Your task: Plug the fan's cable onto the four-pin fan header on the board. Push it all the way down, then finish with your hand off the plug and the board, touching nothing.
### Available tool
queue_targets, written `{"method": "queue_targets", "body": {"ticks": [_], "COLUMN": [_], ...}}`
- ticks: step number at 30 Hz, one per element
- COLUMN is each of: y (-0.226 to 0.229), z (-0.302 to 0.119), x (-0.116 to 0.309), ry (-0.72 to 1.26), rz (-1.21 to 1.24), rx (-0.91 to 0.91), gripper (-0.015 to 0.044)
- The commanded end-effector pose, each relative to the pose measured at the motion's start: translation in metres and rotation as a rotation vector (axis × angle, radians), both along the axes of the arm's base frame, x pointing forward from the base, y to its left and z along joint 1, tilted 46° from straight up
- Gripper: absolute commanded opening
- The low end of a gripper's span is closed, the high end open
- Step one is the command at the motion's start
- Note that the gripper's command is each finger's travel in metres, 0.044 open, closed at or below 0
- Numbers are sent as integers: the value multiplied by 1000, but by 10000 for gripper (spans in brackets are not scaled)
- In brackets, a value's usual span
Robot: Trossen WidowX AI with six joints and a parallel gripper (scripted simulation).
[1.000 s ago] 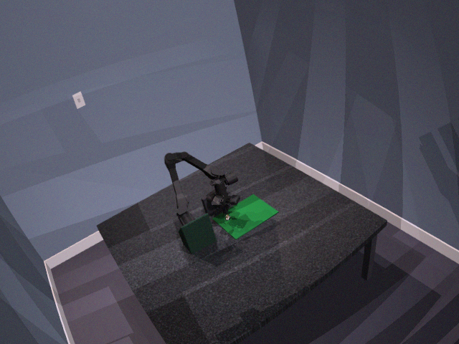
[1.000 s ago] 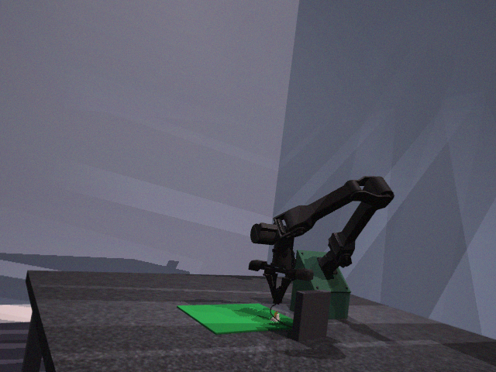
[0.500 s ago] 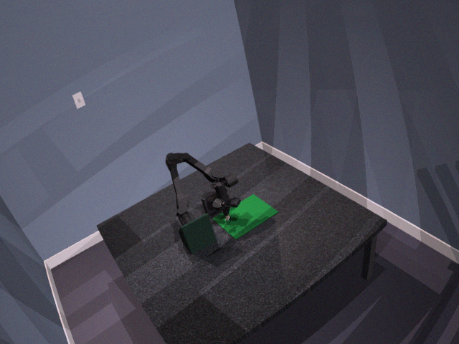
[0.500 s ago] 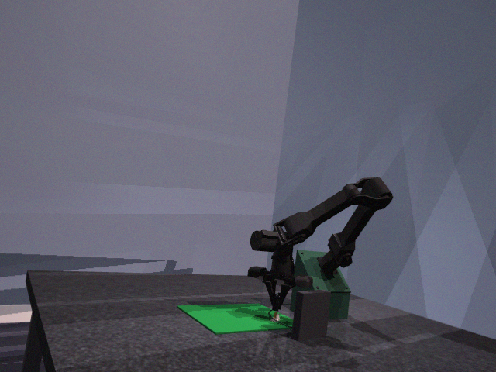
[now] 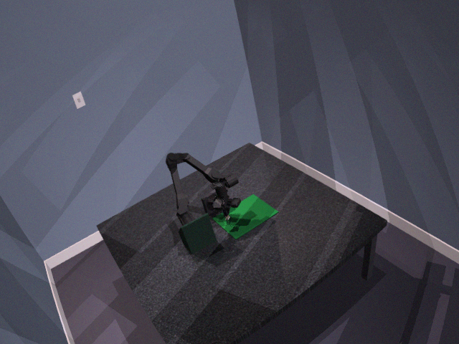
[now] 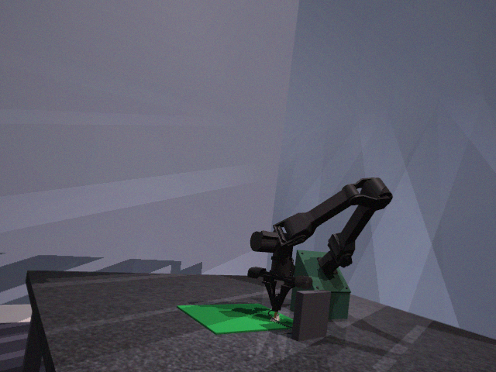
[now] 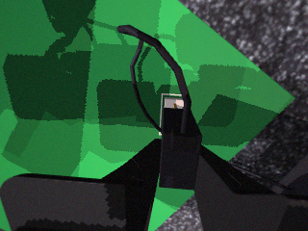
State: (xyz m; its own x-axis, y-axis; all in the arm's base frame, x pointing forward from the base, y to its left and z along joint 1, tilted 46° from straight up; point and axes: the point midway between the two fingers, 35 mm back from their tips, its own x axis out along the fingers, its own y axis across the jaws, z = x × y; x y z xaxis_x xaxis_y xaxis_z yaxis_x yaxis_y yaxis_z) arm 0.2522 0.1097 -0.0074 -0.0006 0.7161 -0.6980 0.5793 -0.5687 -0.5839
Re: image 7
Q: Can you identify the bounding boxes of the black cable with plug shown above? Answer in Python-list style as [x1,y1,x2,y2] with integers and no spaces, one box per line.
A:
[117,25,292,192]

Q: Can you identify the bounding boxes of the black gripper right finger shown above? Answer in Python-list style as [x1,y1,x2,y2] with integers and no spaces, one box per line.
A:
[194,144,308,231]

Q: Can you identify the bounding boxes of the dark grey block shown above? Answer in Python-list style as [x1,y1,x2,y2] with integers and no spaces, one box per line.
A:
[271,154,308,195]

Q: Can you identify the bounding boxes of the green circuit board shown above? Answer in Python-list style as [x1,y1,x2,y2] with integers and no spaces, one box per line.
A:
[0,0,295,188]

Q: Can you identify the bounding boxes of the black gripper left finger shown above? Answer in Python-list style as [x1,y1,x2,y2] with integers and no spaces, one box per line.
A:
[0,139,162,231]

